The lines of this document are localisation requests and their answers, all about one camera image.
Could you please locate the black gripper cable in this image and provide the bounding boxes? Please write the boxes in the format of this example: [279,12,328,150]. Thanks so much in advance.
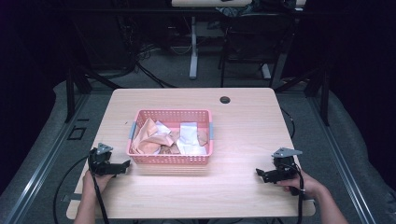
[289,162,305,224]
[51,150,110,224]

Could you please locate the pink plastic basket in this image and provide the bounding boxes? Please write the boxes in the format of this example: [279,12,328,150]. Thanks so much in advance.
[126,108,215,166]

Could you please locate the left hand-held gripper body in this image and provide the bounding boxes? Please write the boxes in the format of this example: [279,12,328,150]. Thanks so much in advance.
[88,142,123,177]

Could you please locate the bundle of floor cables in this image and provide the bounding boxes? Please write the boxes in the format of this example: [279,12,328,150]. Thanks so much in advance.
[117,15,179,90]

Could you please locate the white desk leg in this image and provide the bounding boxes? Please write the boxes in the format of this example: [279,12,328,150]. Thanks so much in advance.
[189,16,200,80]

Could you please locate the black chair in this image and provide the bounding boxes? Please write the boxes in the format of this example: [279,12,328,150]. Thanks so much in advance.
[218,11,297,89]

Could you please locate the person's left hand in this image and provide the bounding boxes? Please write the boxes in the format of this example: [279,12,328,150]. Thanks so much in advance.
[81,169,117,201]

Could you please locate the metal floor rail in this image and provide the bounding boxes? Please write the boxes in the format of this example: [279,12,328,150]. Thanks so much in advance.
[0,92,92,224]
[305,92,378,224]

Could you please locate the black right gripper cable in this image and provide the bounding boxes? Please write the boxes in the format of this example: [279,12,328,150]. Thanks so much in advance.
[289,162,305,224]

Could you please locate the thin black cable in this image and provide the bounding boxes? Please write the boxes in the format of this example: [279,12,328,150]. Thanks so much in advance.
[279,106,296,140]

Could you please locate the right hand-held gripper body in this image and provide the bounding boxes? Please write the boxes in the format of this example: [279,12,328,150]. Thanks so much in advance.
[269,147,304,185]

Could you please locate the person's right hand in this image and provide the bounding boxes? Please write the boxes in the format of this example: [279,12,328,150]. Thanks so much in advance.
[275,170,326,201]

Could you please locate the small white cloth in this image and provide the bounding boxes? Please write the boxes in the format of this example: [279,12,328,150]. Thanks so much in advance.
[154,120,173,137]

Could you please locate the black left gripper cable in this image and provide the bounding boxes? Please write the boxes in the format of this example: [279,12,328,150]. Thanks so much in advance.
[51,150,110,224]

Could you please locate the large white cloth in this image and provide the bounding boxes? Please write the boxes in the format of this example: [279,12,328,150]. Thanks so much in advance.
[176,121,208,156]

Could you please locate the black metal stand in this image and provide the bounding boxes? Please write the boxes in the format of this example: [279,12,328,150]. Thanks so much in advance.
[63,18,123,124]
[274,60,332,127]

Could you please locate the grey tape strip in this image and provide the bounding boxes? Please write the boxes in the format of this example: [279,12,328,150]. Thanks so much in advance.
[60,193,83,203]

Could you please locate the peach cloth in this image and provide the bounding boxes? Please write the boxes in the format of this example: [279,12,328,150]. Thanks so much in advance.
[129,118,176,156]

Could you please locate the tan cloth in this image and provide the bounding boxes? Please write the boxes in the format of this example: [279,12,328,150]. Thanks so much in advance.
[197,128,209,147]

